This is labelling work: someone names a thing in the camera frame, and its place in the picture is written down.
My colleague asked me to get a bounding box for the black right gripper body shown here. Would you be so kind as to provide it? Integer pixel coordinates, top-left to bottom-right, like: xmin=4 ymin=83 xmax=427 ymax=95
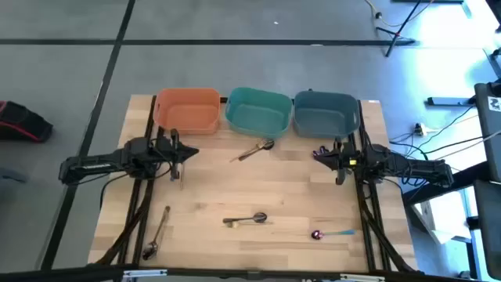
xmin=332 ymin=136 xmax=371 ymax=186

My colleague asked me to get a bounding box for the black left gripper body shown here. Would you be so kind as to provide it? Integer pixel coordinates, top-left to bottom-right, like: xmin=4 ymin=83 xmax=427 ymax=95
xmin=154 ymin=127 xmax=185 ymax=182

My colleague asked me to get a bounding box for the orange plastic bin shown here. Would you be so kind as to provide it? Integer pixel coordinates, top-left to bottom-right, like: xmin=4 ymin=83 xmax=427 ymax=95
xmin=153 ymin=87 xmax=222 ymax=136

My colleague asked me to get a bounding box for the blue-grey plastic bin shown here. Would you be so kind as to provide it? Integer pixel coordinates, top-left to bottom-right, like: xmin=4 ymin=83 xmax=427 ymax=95
xmin=293 ymin=90 xmax=361 ymax=140

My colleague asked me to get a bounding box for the teal plastic bin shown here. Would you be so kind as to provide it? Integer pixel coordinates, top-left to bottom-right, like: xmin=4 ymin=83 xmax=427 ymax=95
xmin=225 ymin=86 xmax=294 ymax=140

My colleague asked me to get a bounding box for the white cardboard box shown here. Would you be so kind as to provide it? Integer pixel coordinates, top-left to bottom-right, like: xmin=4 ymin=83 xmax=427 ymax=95
xmin=410 ymin=190 xmax=473 ymax=246

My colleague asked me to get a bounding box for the black flat stand base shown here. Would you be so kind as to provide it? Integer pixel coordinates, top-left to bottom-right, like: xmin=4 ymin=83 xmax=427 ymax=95
xmin=425 ymin=96 xmax=477 ymax=107

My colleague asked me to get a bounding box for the black tripod stand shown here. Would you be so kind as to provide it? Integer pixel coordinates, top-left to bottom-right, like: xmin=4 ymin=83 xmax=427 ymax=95
xmin=374 ymin=0 xmax=418 ymax=58

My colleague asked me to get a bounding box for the black equipment cart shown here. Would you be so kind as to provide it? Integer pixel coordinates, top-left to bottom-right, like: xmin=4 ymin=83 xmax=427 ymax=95
xmin=472 ymin=81 xmax=501 ymax=280

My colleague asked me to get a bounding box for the red and black bag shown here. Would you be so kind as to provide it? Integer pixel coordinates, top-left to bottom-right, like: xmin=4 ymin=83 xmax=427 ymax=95
xmin=0 ymin=100 xmax=54 ymax=143

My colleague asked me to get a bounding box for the grey object on floor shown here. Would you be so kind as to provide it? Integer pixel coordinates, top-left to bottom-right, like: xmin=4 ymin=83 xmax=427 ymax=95
xmin=0 ymin=167 xmax=29 ymax=185

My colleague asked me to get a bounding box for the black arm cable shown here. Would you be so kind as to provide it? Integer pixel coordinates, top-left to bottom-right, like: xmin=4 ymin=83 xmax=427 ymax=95
xmin=99 ymin=166 xmax=173 ymax=209

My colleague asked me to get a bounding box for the black floor cable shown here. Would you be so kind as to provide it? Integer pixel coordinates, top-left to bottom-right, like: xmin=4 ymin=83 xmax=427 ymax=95
xmin=389 ymin=104 xmax=477 ymax=158

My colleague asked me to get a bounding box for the silver metal bracket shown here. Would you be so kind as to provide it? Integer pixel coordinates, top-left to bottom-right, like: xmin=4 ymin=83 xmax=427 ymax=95
xmin=339 ymin=273 xmax=387 ymax=282
xmin=123 ymin=269 xmax=168 ymax=280

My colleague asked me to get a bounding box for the black aluminium table frame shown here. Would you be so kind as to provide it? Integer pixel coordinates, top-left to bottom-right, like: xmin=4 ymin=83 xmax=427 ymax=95
xmin=0 ymin=93 xmax=501 ymax=282

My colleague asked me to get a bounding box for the yellow floor cable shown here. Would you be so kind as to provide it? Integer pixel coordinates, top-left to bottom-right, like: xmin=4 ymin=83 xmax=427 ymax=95
xmin=365 ymin=0 xmax=436 ymax=29

